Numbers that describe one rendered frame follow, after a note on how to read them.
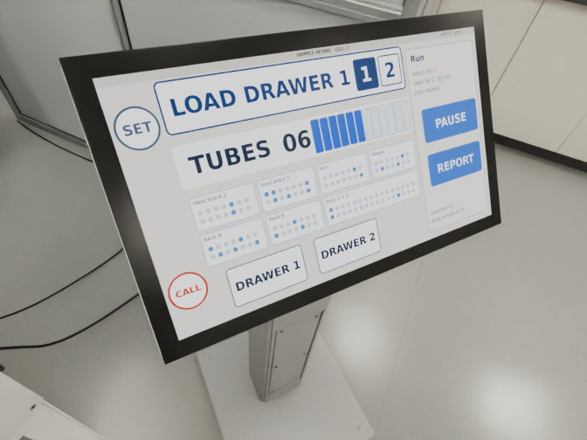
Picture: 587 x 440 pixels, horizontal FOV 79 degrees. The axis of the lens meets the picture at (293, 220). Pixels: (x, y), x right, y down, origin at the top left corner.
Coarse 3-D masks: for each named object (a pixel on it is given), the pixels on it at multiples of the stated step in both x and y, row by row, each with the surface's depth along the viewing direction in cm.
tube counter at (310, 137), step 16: (336, 112) 42; (352, 112) 43; (368, 112) 44; (384, 112) 45; (400, 112) 46; (288, 128) 40; (304, 128) 41; (320, 128) 41; (336, 128) 42; (352, 128) 43; (368, 128) 44; (384, 128) 45; (400, 128) 46; (288, 144) 40; (304, 144) 41; (320, 144) 42; (336, 144) 42; (352, 144) 43; (288, 160) 40
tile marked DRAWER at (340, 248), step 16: (368, 224) 46; (320, 240) 43; (336, 240) 44; (352, 240) 45; (368, 240) 46; (320, 256) 44; (336, 256) 44; (352, 256) 45; (368, 256) 46; (320, 272) 44
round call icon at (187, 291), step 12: (180, 276) 37; (192, 276) 38; (204, 276) 38; (168, 288) 37; (180, 288) 37; (192, 288) 38; (204, 288) 38; (168, 300) 37; (180, 300) 38; (192, 300) 38; (204, 300) 39; (180, 312) 38
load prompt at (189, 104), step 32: (288, 64) 39; (320, 64) 40; (352, 64) 42; (384, 64) 44; (160, 96) 34; (192, 96) 35; (224, 96) 37; (256, 96) 38; (288, 96) 39; (320, 96) 41; (352, 96) 43; (192, 128) 36
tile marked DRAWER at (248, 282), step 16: (272, 256) 41; (288, 256) 42; (224, 272) 39; (240, 272) 40; (256, 272) 41; (272, 272) 41; (288, 272) 42; (304, 272) 43; (240, 288) 40; (256, 288) 41; (272, 288) 42; (240, 304) 40
